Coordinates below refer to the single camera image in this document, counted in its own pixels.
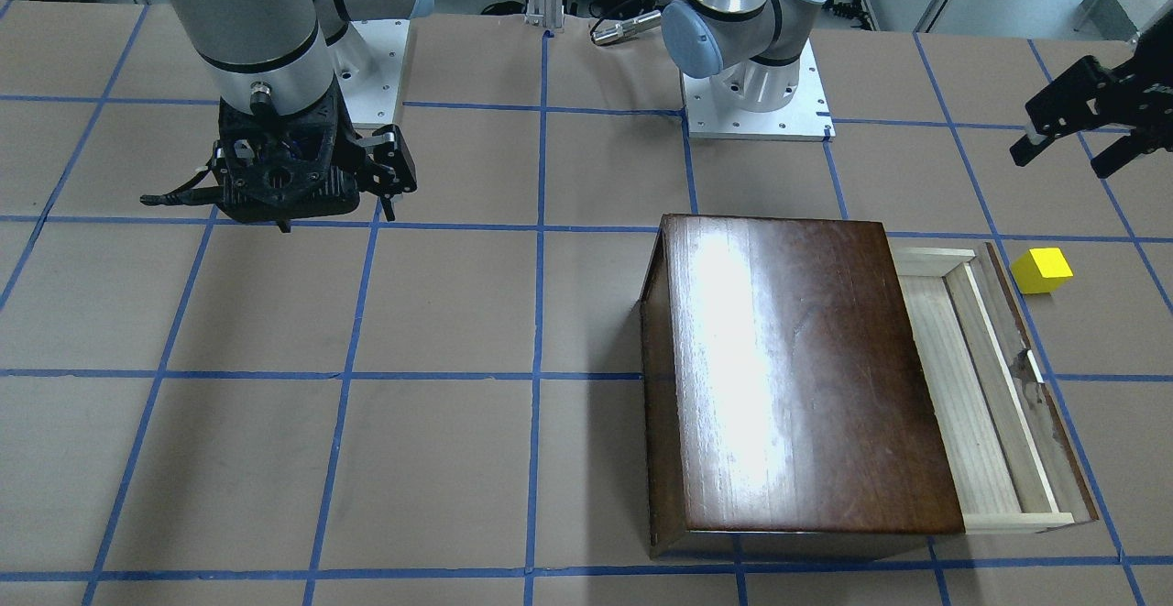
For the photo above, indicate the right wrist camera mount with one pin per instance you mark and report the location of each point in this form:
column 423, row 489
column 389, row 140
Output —
column 205, row 188

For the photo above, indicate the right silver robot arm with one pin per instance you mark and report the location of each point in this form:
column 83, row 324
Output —
column 272, row 57

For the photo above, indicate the yellow cube block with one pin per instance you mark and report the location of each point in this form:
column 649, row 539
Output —
column 1039, row 271

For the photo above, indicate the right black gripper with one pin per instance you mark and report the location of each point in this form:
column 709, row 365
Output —
column 396, row 162

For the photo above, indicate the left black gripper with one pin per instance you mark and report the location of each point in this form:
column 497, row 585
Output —
column 1139, row 104

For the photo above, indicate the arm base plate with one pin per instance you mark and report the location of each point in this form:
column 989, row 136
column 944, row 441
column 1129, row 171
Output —
column 369, row 61
column 755, row 101

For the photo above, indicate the light wood drawer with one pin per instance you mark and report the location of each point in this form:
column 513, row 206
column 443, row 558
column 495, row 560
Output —
column 1010, row 453

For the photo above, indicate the dark wooden cabinet box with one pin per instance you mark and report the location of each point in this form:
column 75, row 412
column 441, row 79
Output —
column 786, row 407

